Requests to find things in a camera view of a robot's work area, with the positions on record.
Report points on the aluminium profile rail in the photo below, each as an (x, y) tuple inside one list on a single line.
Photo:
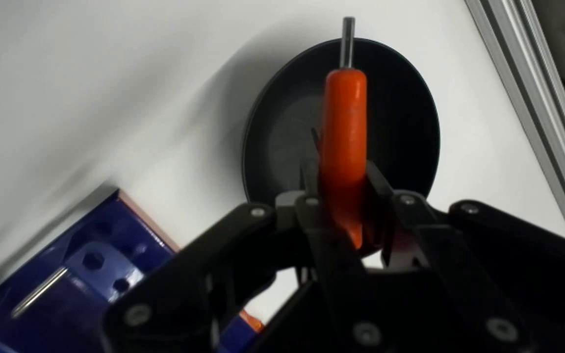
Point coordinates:
[(539, 111)]

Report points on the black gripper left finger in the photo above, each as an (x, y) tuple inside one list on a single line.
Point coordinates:
[(231, 256)]

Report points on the black bowl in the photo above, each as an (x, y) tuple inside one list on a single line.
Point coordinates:
[(402, 125)]

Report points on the silver metal rod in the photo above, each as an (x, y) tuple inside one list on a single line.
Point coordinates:
[(41, 293)]

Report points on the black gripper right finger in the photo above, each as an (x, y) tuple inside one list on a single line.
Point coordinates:
[(511, 262)]

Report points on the blue plastic tool rack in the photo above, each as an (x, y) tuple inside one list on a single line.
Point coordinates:
[(94, 276)]

